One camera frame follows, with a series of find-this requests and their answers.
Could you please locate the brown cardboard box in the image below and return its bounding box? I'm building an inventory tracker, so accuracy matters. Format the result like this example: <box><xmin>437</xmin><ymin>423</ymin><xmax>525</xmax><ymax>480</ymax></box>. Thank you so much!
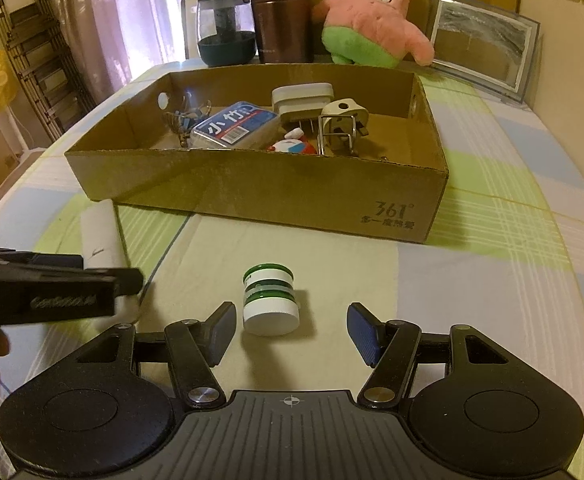
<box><xmin>64</xmin><ymin>62</ymin><xmax>450</xmax><ymax>245</ymax></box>

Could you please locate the pink sheer curtain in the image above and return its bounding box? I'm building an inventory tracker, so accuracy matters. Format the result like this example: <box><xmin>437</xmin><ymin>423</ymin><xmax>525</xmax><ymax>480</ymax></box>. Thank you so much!
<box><xmin>42</xmin><ymin>0</ymin><xmax>280</xmax><ymax>106</ymax></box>

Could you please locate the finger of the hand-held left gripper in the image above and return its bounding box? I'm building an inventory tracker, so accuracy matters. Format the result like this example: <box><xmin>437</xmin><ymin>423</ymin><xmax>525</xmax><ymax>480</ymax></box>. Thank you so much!
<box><xmin>84</xmin><ymin>267</ymin><xmax>144</xmax><ymax>297</ymax></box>
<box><xmin>0</xmin><ymin>247</ymin><xmax>84</xmax><ymax>271</ymax></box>

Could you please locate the leopard print hair claw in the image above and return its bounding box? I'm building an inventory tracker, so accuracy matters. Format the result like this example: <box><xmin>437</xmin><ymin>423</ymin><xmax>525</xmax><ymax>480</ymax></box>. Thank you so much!
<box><xmin>162</xmin><ymin>100</ymin><xmax>213</xmax><ymax>150</ymax></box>

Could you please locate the brown metal thermos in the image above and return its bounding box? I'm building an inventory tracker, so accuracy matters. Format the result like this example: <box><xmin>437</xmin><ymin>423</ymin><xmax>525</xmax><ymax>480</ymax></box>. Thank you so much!
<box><xmin>249</xmin><ymin>0</ymin><xmax>315</xmax><ymax>65</ymax></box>

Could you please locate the beige plug adapter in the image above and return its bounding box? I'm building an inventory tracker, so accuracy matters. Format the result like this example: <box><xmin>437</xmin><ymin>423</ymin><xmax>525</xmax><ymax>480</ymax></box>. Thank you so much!
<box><xmin>319</xmin><ymin>99</ymin><xmax>370</xmax><ymax>137</ymax></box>

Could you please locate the cream wooden chair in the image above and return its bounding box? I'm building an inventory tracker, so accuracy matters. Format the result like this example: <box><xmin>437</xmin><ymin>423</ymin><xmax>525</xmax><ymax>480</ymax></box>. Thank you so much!
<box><xmin>181</xmin><ymin>0</ymin><xmax>253</xmax><ymax>61</ymax></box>

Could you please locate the glass picture frame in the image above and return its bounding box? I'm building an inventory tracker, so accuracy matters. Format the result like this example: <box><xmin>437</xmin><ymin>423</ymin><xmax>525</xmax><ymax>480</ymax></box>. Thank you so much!
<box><xmin>428</xmin><ymin>0</ymin><xmax>543</xmax><ymax>106</ymax></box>

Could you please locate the clear plastic toothpick box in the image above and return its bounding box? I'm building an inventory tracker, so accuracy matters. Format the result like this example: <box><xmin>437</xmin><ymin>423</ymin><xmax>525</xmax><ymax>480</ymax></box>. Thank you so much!
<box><xmin>190</xmin><ymin>101</ymin><xmax>280</xmax><ymax>150</ymax></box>

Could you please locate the white rounded plastic case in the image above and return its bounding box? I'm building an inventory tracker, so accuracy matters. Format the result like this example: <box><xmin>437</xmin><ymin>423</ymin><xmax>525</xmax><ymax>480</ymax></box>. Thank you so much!
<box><xmin>80</xmin><ymin>199</ymin><xmax>145</xmax><ymax>323</ymax></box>

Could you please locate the blue binder clip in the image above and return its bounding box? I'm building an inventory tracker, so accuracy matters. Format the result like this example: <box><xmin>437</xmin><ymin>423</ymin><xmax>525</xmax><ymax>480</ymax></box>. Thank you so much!
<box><xmin>174</xmin><ymin>102</ymin><xmax>210</xmax><ymax>136</ymax></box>

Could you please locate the white square night light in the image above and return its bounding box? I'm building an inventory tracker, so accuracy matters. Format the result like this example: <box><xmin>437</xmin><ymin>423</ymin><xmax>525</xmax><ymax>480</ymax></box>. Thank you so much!
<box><xmin>271</xmin><ymin>82</ymin><xmax>333</xmax><ymax>130</ymax></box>

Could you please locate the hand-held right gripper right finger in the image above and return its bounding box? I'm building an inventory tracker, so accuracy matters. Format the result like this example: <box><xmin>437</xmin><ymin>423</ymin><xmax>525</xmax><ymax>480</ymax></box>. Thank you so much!
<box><xmin>347</xmin><ymin>302</ymin><xmax>513</xmax><ymax>408</ymax></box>

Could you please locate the metal wire rack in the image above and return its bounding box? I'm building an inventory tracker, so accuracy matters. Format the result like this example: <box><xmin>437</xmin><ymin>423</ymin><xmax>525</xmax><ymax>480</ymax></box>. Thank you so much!
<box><xmin>317</xmin><ymin>114</ymin><xmax>370</xmax><ymax>157</ymax></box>

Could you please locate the glass teapot with dark base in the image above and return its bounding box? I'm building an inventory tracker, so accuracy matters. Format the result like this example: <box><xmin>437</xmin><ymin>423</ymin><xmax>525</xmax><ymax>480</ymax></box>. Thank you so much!
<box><xmin>197</xmin><ymin>0</ymin><xmax>257</xmax><ymax>67</ymax></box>

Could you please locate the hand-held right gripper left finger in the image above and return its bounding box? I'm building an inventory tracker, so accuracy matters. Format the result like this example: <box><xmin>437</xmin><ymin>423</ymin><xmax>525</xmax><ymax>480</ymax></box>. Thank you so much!
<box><xmin>74</xmin><ymin>301</ymin><xmax>237</xmax><ymax>408</ymax></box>

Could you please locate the green and white jar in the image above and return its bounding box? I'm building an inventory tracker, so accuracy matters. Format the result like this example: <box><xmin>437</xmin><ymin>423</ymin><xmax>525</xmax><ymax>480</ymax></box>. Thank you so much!
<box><xmin>242</xmin><ymin>262</ymin><xmax>300</xmax><ymax>337</ymax></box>

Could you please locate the blue cat toy figurine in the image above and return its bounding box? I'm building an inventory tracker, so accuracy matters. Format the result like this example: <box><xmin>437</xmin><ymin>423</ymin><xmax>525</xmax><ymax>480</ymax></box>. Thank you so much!
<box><xmin>266</xmin><ymin>127</ymin><xmax>319</xmax><ymax>156</ymax></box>

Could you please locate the dark folding rack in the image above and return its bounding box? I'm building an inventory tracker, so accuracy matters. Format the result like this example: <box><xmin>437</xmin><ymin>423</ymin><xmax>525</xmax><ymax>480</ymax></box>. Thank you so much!
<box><xmin>0</xmin><ymin>0</ymin><xmax>95</xmax><ymax>146</ymax></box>

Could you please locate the pink starfish plush toy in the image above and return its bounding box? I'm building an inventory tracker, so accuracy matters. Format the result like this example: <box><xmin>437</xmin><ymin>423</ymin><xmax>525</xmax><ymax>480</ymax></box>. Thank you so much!
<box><xmin>312</xmin><ymin>0</ymin><xmax>435</xmax><ymax>68</ymax></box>

